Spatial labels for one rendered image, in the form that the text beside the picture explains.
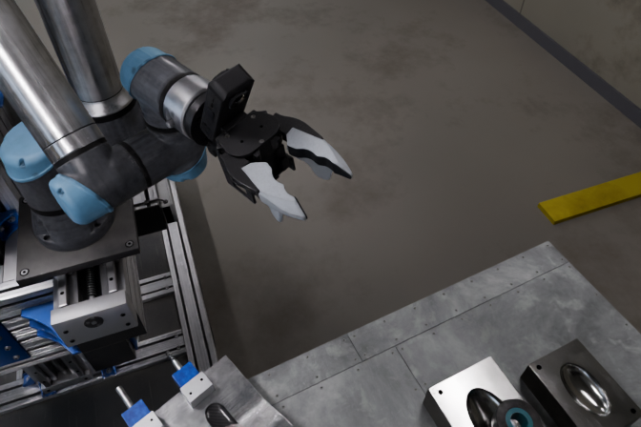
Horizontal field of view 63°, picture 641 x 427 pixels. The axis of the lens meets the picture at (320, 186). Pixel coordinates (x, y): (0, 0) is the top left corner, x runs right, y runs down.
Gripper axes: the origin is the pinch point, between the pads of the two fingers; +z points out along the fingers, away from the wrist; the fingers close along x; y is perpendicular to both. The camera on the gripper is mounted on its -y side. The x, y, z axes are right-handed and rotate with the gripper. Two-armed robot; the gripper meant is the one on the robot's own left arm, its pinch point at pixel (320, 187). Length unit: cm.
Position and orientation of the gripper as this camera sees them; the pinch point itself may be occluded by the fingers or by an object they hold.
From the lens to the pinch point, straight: 54.5
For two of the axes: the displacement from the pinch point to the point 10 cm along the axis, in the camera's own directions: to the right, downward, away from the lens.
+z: 7.2, 5.1, -4.7
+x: -6.9, 6.1, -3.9
